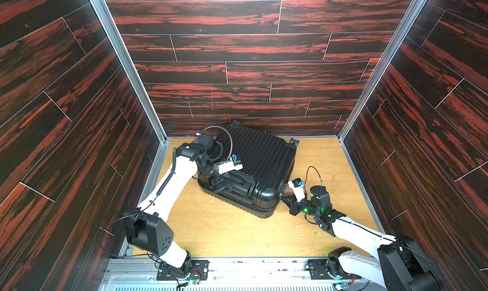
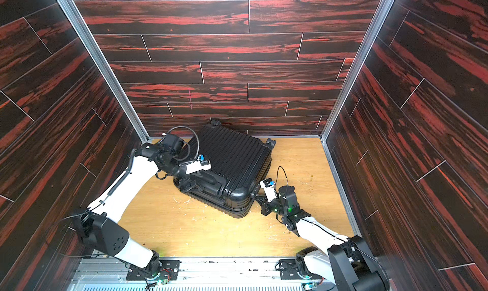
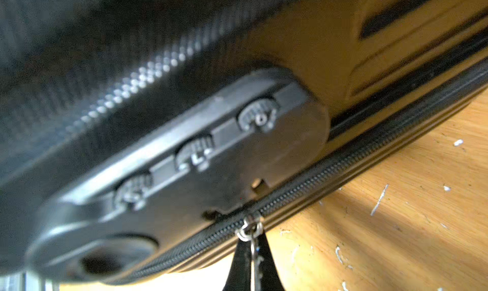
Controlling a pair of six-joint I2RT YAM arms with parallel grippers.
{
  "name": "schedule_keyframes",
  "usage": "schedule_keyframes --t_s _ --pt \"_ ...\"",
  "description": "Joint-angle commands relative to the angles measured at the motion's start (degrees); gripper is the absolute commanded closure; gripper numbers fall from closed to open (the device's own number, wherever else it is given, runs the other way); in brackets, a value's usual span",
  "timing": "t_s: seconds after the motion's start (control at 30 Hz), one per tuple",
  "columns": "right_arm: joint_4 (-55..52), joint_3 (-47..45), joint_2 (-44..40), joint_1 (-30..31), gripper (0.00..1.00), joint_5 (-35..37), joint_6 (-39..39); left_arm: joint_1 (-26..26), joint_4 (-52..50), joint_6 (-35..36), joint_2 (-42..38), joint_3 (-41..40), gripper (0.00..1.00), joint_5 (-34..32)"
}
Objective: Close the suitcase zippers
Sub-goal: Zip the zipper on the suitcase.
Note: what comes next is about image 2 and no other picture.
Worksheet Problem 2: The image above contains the black hard-shell suitcase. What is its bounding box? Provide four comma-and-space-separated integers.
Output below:
174, 121, 277, 219

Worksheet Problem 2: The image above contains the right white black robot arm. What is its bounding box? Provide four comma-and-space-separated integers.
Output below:
255, 178, 390, 290

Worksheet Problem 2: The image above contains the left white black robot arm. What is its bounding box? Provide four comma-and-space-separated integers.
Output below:
73, 134, 184, 278

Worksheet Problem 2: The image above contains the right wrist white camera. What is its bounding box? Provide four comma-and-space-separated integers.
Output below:
260, 178, 277, 203

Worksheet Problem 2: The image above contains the wrist white camera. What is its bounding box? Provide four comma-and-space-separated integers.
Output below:
185, 155, 212, 174
260, 178, 277, 203

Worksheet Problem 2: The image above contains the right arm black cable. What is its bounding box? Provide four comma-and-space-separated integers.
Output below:
275, 166, 291, 189

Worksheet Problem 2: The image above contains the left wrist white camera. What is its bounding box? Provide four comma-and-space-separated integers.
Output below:
185, 155, 212, 174

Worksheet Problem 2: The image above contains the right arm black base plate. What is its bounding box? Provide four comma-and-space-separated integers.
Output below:
275, 258, 323, 280

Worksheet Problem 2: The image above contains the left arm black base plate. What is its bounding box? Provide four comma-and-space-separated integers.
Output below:
126, 259, 181, 282

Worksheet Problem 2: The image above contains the aluminium front rail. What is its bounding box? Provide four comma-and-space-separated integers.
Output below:
68, 257, 305, 290

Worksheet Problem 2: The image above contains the left aluminium corner post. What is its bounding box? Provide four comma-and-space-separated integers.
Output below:
56, 0, 149, 142

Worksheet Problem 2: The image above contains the aluminium corner post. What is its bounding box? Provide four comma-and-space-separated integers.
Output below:
56, 0, 149, 142
321, 0, 395, 147

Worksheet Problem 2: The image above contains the right aluminium corner post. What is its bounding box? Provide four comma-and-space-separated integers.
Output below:
321, 0, 395, 147

